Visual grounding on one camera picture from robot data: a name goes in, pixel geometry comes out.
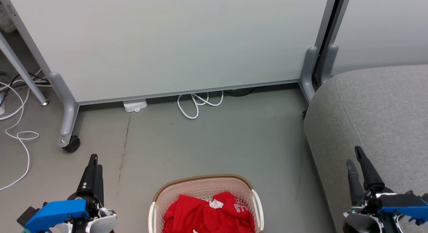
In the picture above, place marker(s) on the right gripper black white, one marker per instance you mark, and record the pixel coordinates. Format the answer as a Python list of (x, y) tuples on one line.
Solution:
[(362, 219)]

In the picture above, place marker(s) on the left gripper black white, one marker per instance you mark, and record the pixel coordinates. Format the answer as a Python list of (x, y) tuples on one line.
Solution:
[(103, 219)]

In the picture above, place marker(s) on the grey fabric sofa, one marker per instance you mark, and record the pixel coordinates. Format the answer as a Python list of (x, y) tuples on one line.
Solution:
[(384, 109)]

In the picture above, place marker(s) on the black caster wheel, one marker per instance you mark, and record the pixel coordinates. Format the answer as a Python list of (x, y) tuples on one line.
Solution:
[(72, 144), (304, 114)]

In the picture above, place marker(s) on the grey partition leg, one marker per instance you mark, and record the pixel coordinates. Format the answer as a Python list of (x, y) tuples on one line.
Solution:
[(68, 116), (329, 62), (307, 72)]

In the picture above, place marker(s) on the white power adapter box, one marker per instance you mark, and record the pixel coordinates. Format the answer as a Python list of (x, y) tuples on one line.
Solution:
[(134, 105)]

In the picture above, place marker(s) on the beige plastic laundry basket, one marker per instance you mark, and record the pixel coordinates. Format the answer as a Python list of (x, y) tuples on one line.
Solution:
[(200, 187)]

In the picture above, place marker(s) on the red printed shirt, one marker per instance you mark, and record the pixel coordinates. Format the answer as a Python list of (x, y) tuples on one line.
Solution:
[(200, 216)]

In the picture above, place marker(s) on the grey metal table leg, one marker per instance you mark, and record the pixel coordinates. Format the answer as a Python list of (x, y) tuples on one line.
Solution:
[(23, 72)]

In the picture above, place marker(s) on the narrow white partition panel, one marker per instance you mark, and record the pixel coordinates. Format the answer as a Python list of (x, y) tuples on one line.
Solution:
[(384, 25)]

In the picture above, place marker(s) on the wide white partition panel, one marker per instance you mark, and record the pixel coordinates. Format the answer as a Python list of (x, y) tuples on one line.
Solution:
[(167, 42)]

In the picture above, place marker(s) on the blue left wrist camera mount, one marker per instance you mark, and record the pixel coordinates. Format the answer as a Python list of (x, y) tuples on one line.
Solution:
[(57, 211)]

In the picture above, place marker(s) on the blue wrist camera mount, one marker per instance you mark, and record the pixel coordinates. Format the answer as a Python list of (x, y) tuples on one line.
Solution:
[(57, 211), (403, 204)]

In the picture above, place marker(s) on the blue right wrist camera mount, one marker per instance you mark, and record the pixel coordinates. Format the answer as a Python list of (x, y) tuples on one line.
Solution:
[(403, 204)]

